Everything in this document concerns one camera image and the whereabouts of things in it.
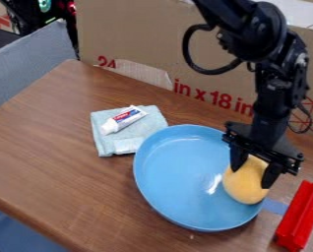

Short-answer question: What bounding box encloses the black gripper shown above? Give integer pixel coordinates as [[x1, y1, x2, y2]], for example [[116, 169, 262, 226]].
[[221, 120, 303, 189]]

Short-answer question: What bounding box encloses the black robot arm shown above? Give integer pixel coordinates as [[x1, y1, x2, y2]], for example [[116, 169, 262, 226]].
[[181, 0, 308, 189]]

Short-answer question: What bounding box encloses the black machine with lights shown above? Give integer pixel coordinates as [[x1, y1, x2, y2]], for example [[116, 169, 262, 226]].
[[0, 0, 78, 54]]

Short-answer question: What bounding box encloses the blue plate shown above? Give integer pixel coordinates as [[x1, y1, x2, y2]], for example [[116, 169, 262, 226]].
[[132, 125, 262, 232]]

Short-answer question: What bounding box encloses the blue tape strip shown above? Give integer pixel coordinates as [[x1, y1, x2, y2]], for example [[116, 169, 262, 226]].
[[263, 198, 287, 216]]

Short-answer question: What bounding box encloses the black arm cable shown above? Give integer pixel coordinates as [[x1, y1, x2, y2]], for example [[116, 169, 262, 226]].
[[181, 23, 243, 76]]

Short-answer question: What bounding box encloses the brown cardboard box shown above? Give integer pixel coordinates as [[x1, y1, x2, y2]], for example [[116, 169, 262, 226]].
[[74, 0, 313, 135]]

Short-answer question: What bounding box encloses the light blue folded cloth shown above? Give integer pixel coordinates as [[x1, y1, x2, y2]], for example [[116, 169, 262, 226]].
[[90, 105, 168, 157]]

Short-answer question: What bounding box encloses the white toothpaste tube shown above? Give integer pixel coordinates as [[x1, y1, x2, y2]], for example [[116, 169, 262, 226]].
[[100, 105, 147, 136]]

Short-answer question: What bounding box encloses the red plastic block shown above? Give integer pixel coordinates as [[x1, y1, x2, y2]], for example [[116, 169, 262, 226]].
[[274, 180, 313, 252]]

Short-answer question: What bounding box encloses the yellow ball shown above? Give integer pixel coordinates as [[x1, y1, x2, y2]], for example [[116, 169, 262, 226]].
[[221, 156, 268, 205]]

